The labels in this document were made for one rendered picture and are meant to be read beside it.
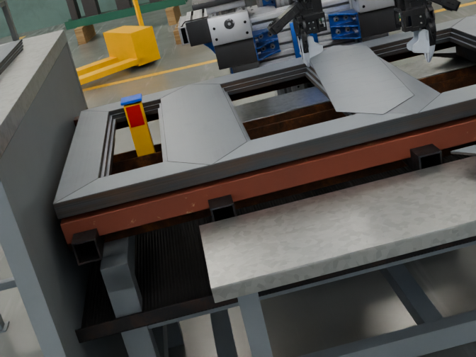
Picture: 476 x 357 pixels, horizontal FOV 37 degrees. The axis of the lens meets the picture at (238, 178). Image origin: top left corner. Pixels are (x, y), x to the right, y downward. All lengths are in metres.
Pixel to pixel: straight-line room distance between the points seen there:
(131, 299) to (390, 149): 0.65
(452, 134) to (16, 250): 0.92
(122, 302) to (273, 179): 0.43
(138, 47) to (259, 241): 5.63
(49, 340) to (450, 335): 0.95
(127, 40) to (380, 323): 5.02
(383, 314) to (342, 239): 1.13
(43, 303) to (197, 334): 1.16
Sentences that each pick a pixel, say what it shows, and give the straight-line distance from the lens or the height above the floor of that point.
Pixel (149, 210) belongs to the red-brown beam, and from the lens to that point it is 1.49.
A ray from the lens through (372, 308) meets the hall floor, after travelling 2.43.
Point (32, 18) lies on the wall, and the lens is 12.24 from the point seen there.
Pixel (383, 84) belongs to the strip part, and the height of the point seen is 0.85.
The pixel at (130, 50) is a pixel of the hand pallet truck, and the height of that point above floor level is 0.19.
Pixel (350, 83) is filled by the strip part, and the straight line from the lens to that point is 1.82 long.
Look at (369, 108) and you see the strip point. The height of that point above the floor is 0.85.
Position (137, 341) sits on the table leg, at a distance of 1.65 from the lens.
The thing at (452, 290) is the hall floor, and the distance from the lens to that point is 2.48.
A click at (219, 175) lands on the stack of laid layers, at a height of 0.82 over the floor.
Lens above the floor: 1.35
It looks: 22 degrees down
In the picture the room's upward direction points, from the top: 13 degrees counter-clockwise
